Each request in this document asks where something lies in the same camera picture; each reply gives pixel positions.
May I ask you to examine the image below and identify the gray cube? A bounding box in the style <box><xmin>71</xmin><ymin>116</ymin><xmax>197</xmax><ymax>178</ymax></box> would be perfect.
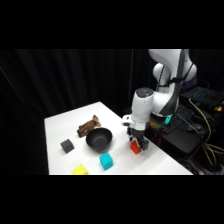
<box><xmin>60</xmin><ymin>138</ymin><xmax>75</xmax><ymax>154</ymax></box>

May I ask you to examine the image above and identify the black robot stand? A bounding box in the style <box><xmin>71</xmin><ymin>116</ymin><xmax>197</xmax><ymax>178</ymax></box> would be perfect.
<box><xmin>123</xmin><ymin>99</ymin><xmax>224</xmax><ymax>164</ymax></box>

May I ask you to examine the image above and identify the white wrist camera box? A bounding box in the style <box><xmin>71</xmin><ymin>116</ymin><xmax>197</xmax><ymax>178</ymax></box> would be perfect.
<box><xmin>120</xmin><ymin>114</ymin><xmax>133</xmax><ymax>127</ymax></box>

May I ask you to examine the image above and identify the yellow cable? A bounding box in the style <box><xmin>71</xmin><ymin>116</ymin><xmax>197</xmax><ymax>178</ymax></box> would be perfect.
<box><xmin>188</xmin><ymin>98</ymin><xmax>224</xmax><ymax>167</ymax></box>

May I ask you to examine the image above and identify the black bowl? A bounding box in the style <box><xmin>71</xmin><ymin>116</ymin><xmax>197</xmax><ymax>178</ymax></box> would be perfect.
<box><xmin>85</xmin><ymin>127</ymin><xmax>114</xmax><ymax>151</ymax></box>

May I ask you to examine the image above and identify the black curtain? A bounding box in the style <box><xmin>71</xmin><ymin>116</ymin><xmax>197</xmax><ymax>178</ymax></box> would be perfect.
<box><xmin>0</xmin><ymin>49</ymin><xmax>224</xmax><ymax>176</ymax></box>

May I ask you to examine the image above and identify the brown plush toy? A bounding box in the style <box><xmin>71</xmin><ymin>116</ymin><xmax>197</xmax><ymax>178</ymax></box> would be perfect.
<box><xmin>76</xmin><ymin>114</ymin><xmax>102</xmax><ymax>139</ymax></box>

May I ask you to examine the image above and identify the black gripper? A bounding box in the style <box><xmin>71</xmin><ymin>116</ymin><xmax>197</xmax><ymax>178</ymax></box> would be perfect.
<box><xmin>126</xmin><ymin>127</ymin><xmax>150</xmax><ymax>153</ymax></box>

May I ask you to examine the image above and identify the cyan cube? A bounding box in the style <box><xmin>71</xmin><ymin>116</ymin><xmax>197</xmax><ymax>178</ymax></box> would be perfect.
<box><xmin>99</xmin><ymin>153</ymin><xmax>114</xmax><ymax>171</ymax></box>

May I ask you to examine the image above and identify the black laptop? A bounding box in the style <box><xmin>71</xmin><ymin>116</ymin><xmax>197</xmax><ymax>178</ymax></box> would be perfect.
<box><xmin>179</xmin><ymin>85</ymin><xmax>224</xmax><ymax>108</ymax></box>

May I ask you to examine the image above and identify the yellow cube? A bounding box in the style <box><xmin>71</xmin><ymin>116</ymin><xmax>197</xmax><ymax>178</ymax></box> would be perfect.
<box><xmin>71</xmin><ymin>163</ymin><xmax>89</xmax><ymax>176</ymax></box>

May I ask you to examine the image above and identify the red cube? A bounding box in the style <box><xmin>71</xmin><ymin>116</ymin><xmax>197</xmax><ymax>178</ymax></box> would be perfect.
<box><xmin>130</xmin><ymin>140</ymin><xmax>143</xmax><ymax>155</ymax></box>

